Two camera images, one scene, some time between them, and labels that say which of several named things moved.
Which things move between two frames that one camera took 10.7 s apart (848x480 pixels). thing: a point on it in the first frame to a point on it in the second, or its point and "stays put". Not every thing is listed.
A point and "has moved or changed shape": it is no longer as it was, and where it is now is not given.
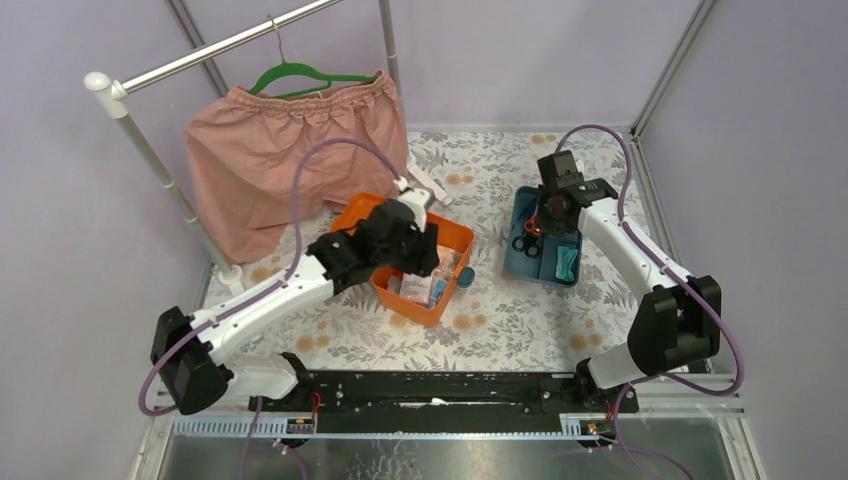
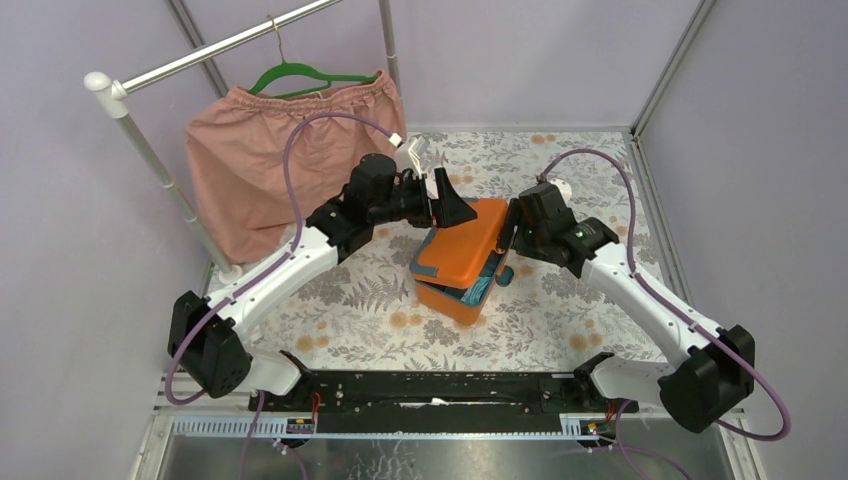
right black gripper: x=545 y=226 to x=515 y=216
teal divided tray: x=534 y=255 has moved or changed shape
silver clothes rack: x=111 y=99 stays put
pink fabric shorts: x=245 y=152 stays put
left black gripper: x=424 y=250 to x=429 y=201
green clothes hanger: x=286 y=66 stays put
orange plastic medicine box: x=349 y=203 to x=457 y=267
